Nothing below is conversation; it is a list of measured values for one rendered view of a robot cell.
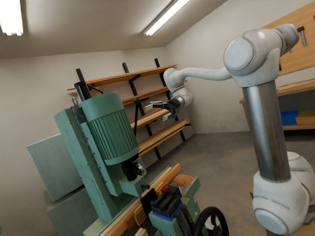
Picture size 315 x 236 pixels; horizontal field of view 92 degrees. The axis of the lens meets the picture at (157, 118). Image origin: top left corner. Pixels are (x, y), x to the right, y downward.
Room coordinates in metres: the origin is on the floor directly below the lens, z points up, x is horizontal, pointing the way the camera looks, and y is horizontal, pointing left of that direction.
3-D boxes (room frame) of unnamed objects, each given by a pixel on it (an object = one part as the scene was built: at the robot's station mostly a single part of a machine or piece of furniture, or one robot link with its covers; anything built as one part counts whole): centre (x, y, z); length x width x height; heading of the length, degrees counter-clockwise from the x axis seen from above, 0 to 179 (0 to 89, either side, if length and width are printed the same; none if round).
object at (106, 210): (0.94, 0.43, 1.16); 0.22 x 0.22 x 0.72; 46
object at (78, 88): (0.83, 0.32, 1.54); 0.08 x 0.08 x 0.17; 46
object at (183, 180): (0.85, -0.01, 0.91); 0.12 x 0.09 x 0.03; 46
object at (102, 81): (3.39, 0.11, 1.20); 2.71 x 0.56 x 2.40; 129
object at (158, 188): (0.73, 0.17, 0.93); 0.22 x 0.01 x 0.06; 136
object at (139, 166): (0.91, 0.23, 1.02); 0.12 x 0.03 x 0.12; 46
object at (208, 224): (0.83, -0.06, 0.58); 0.12 x 0.08 x 0.08; 46
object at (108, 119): (0.73, 0.22, 1.35); 0.18 x 0.18 x 0.31
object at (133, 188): (0.75, 0.24, 1.03); 0.14 x 0.07 x 0.09; 46
